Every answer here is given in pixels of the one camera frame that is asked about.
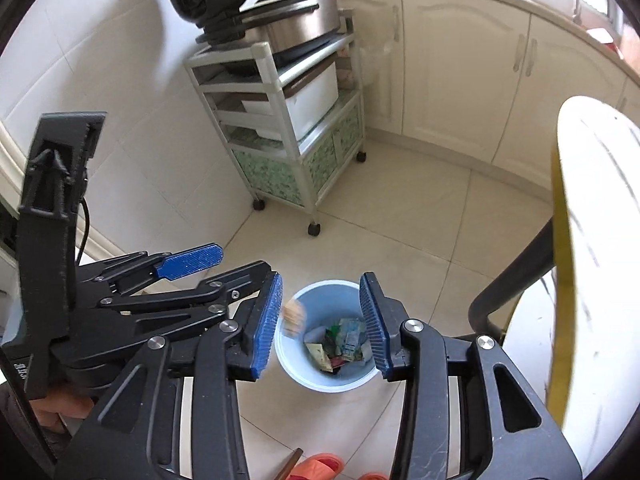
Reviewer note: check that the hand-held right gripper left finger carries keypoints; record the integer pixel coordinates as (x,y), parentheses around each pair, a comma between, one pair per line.
(265,325)

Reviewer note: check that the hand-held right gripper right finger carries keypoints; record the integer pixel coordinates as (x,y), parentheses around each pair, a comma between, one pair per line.
(374,325)

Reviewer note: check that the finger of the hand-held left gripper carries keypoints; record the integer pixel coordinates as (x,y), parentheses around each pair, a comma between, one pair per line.
(235,280)
(192,261)

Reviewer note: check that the light blue white packet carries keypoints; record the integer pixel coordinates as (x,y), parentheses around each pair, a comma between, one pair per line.
(356,337)

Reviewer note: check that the tan striped snack wrapper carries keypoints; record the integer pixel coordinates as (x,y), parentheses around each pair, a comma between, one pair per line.
(294,317)

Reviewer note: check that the yellow snack packet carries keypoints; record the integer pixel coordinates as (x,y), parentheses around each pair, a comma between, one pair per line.
(316,355)

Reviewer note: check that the blue plastic trash bin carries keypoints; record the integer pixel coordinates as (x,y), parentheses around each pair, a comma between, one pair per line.
(310,380)

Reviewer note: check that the person's left hand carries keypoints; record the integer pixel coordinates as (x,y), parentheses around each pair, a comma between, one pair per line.
(62,412)

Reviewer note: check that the small dark green packet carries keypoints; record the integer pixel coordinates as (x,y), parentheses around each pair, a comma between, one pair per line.
(332,341)

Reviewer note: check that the small red packet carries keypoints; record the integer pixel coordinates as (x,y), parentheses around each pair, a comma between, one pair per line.
(336,362)

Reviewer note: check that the white rolling kitchen cart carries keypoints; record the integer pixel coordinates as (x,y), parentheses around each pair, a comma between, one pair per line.
(270,176)

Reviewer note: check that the brown wooden stick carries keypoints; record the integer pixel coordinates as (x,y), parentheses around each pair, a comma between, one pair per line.
(289,464)

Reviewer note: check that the orange slipper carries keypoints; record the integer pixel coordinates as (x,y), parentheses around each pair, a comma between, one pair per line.
(320,466)
(374,476)

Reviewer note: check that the black metal table leg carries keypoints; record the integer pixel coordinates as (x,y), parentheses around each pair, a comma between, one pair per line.
(515,270)

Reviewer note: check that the clear hanging plastic bag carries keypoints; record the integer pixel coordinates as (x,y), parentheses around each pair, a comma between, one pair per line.
(374,60)

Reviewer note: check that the steel electric griddle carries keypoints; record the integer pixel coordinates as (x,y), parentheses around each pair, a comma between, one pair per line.
(300,15)

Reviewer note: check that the cream kitchen base cabinets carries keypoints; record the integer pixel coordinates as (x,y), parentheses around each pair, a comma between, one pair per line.
(450,60)

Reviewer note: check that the metal kitchen faucet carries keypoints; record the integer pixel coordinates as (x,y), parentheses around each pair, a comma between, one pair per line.
(576,5)

